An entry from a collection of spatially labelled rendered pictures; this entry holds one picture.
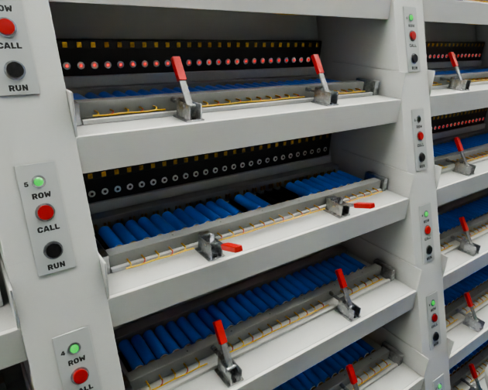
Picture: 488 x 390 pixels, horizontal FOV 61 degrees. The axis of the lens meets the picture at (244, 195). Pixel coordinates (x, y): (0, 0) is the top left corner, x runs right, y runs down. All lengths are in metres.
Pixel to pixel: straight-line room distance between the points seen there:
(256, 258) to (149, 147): 0.23
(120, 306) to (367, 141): 0.61
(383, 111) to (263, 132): 0.29
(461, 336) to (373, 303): 0.36
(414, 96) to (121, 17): 0.56
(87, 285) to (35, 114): 0.20
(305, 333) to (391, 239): 0.30
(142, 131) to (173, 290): 0.21
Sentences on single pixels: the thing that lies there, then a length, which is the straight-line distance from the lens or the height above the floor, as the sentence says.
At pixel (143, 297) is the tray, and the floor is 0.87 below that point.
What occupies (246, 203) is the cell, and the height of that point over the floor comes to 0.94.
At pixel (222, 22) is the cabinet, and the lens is 0.87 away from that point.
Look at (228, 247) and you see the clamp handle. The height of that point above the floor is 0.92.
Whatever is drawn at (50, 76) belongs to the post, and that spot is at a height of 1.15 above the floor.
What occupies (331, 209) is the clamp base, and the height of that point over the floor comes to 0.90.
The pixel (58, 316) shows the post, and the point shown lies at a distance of 0.53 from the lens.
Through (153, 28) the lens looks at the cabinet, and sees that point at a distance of 0.80.
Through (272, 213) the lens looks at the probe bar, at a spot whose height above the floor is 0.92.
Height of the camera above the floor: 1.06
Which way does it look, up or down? 8 degrees down
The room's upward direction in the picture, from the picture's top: 8 degrees counter-clockwise
